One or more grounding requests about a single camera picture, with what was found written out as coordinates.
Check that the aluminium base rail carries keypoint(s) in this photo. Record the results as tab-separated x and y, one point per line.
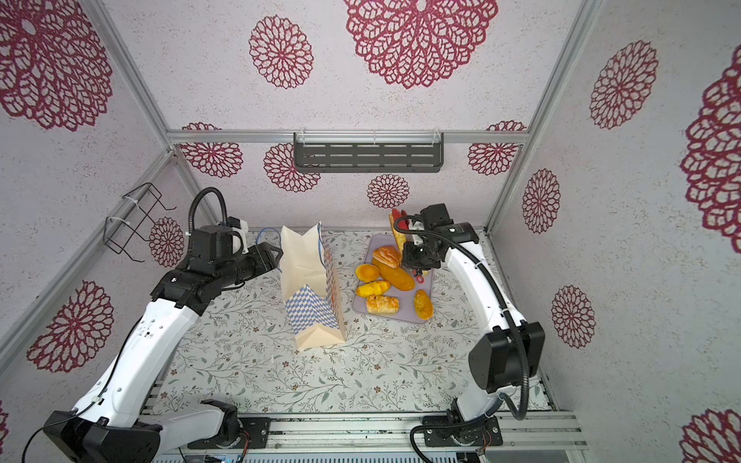
386	433

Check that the black wire wall rack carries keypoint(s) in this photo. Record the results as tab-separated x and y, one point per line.
120	230

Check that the yellow corn-like bread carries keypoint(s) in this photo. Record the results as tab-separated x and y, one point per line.
399	237

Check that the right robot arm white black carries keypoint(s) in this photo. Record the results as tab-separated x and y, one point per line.
506	358

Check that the glazed pastry bread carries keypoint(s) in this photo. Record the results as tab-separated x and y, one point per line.
382	305

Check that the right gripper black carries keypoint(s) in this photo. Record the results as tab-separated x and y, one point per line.
408	258

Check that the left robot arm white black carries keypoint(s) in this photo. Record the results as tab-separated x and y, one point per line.
106	424

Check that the yellow twisted bread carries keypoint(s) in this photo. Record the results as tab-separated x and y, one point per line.
375	288

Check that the small oval orange bread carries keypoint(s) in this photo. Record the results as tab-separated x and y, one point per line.
422	305

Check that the dark grey wall shelf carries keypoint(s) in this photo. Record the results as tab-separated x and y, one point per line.
374	154

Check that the glazed striped bun bread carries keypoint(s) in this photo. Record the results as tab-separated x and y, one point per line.
387	255

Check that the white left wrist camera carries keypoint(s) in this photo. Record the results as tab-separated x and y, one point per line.
238	233

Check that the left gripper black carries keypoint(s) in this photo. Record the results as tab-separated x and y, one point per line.
263	258

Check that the blue checkered paper bag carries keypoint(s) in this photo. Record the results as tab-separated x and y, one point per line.
310	289

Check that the round orange tart bread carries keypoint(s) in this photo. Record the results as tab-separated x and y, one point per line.
367	273

